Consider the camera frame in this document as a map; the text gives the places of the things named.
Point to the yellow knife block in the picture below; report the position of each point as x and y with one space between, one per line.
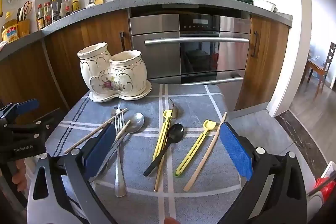
23 27

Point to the white floral ceramic utensil holder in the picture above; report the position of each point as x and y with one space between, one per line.
113 71

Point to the wooden chopstick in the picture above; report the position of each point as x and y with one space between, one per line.
124 129
207 150
86 136
158 174

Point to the person's left hand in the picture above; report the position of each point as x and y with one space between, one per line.
19 176

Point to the metal fork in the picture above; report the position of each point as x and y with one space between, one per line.
119 150

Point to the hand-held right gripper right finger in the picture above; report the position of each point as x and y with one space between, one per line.
236 150

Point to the yellow squeeze bottle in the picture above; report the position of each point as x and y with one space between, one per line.
75 5

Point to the white ceramic drip tray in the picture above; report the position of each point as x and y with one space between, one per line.
123 96

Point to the person's right hand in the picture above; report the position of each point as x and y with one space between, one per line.
171 221

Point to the wooden kitchen cabinet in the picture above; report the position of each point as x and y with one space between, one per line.
262 61

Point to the blue checked cloth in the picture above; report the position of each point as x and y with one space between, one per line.
189 98

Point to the grey speckled countertop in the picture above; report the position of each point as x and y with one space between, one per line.
131 2

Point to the curved metal piece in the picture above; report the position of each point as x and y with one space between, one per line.
173 108

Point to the dark sauce bottle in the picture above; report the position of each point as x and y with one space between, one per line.
40 18
47 14

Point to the black plastic spoon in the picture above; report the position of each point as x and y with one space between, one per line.
174 133

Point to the red plastic bag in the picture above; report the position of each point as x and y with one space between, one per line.
325 187

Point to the metal spoon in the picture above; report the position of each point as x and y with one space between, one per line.
135 123

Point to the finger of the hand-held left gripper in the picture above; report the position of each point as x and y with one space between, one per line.
26 106
36 127

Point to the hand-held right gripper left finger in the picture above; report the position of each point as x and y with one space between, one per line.
101 150

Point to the stainless built-in oven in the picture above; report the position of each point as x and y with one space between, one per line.
157 56

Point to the wooden chair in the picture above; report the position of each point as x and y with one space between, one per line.
325 61

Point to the clear bottle with yellow cap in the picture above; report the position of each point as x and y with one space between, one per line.
55 10

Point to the white plastic jug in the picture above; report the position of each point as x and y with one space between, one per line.
63 7

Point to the yellow oil bottle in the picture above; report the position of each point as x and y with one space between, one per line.
10 29

